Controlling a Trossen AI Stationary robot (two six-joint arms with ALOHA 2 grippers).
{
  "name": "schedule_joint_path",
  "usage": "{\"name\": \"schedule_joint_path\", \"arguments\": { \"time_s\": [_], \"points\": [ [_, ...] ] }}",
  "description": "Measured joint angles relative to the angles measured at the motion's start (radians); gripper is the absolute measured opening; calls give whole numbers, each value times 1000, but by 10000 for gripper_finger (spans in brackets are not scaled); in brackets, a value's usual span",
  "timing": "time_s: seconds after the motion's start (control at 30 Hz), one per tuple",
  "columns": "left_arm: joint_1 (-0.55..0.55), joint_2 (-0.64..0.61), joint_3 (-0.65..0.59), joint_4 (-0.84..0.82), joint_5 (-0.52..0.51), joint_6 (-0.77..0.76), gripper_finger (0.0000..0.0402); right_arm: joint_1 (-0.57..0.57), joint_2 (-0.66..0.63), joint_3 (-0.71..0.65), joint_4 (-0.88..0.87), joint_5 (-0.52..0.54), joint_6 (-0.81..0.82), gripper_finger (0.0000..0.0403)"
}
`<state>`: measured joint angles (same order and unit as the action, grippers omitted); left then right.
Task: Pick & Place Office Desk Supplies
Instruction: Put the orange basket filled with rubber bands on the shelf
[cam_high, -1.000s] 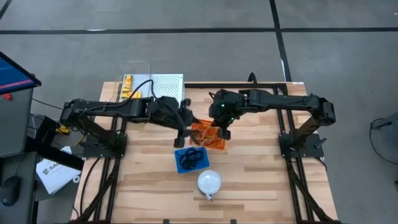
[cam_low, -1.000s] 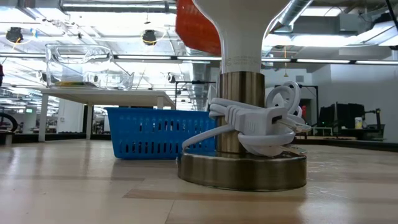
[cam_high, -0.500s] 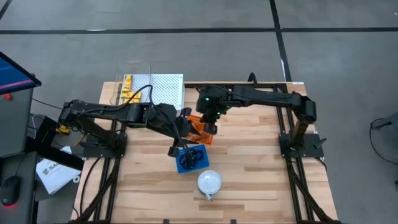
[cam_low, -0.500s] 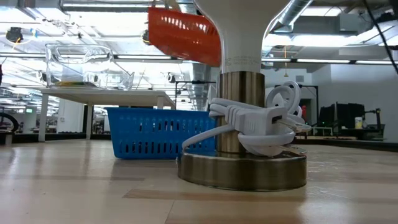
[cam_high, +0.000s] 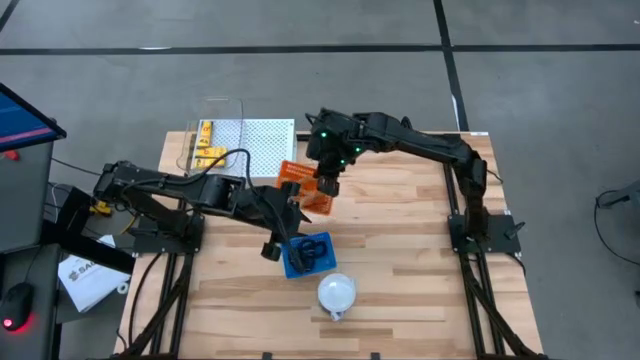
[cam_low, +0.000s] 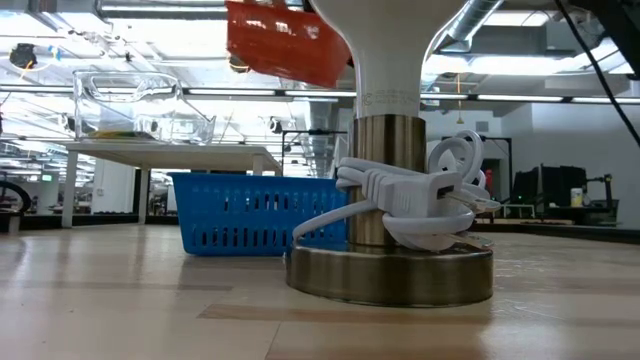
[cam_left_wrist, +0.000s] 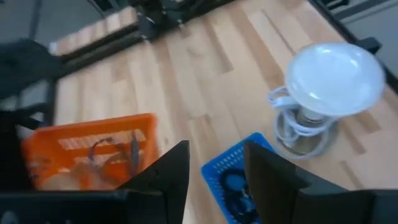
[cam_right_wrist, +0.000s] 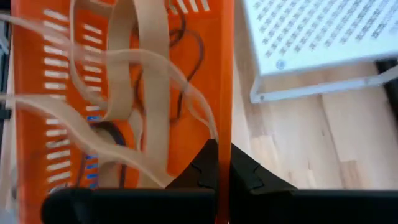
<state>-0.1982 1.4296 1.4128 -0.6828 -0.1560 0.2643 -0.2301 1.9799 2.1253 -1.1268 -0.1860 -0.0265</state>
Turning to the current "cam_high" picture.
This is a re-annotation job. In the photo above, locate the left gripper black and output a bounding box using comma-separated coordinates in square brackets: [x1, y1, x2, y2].
[249, 180, 313, 275]

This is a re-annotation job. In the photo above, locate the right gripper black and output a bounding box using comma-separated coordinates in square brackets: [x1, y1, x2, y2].
[305, 107, 362, 198]

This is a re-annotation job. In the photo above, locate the orange plastic basket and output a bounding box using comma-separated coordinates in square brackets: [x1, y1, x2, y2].
[275, 159, 335, 217]

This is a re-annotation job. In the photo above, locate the blue plastic basket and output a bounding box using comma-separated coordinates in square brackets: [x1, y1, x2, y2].
[280, 230, 339, 280]

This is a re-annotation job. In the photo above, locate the clear plastic bin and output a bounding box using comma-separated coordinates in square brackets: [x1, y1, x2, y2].
[175, 96, 246, 177]

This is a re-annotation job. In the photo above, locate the dark side desk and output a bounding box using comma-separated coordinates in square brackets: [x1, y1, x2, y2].
[0, 244, 64, 360]

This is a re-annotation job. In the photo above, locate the white perforated metal shelf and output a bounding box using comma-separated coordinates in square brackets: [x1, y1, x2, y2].
[188, 118, 299, 180]

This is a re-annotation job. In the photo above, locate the white paper booklet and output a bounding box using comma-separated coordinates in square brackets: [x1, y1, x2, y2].
[57, 254, 132, 314]

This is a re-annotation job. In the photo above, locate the black electronics box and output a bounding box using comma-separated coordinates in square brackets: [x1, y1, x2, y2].
[45, 183, 94, 226]

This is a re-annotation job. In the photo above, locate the grey metal cabinet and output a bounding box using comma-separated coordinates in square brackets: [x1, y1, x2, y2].
[0, 142, 55, 254]

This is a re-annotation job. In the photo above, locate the black chair base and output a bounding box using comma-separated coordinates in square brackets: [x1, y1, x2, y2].
[594, 179, 640, 266]

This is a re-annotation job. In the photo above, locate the blue screen monitor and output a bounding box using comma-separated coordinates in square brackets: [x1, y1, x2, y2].
[0, 82, 67, 154]

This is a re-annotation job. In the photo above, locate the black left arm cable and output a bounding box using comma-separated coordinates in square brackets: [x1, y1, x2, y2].
[182, 148, 306, 274]

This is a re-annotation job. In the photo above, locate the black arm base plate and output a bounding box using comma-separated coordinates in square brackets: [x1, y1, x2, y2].
[447, 213, 526, 255]
[132, 214, 205, 255]

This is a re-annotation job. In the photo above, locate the thick black floor cable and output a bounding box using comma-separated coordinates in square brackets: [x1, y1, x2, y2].
[127, 252, 164, 349]

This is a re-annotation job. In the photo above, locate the thin black cable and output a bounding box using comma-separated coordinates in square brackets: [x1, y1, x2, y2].
[52, 156, 104, 177]

